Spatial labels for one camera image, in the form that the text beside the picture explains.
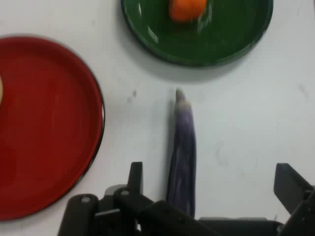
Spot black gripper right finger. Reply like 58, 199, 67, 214
273, 162, 315, 236

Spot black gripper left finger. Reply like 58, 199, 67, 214
58, 161, 158, 236

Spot orange toy carrot piece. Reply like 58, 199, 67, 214
168, 0, 208, 23

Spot purple toy eggplant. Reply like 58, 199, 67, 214
166, 88, 197, 218

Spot red enamel plate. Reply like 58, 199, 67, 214
0, 36, 106, 221

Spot green enamel plate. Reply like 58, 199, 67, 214
120, 0, 274, 67

